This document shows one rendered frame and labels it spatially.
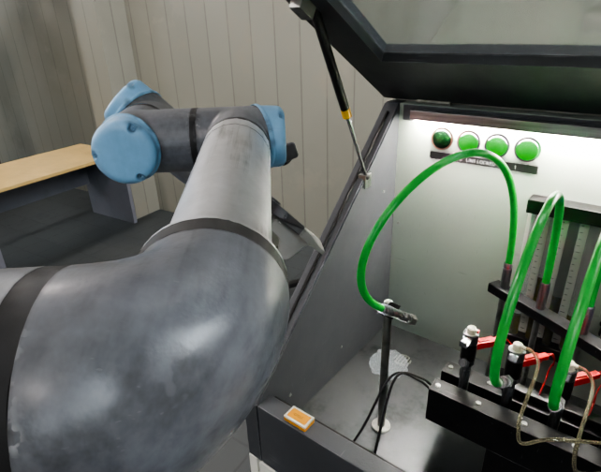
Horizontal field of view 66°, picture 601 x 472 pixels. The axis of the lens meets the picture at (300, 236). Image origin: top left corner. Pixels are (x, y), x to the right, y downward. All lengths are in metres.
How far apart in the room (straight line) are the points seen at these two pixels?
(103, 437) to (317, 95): 3.13
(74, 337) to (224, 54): 3.54
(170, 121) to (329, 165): 2.80
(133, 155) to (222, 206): 0.25
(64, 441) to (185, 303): 0.07
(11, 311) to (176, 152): 0.37
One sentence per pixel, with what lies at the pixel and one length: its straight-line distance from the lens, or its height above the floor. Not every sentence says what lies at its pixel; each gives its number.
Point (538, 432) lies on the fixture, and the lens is 0.95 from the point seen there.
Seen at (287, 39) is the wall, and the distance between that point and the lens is 3.35.
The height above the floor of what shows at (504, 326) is 1.24.
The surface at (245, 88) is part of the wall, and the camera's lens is 3.60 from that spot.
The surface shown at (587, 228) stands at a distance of 1.07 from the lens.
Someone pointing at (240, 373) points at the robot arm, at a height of 1.49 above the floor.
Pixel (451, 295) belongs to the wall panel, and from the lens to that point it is 1.24.
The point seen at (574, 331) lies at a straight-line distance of 0.71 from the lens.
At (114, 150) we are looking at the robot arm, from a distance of 0.55.
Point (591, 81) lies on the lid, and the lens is 0.92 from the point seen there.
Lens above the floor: 1.64
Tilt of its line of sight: 25 degrees down
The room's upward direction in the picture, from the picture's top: 2 degrees counter-clockwise
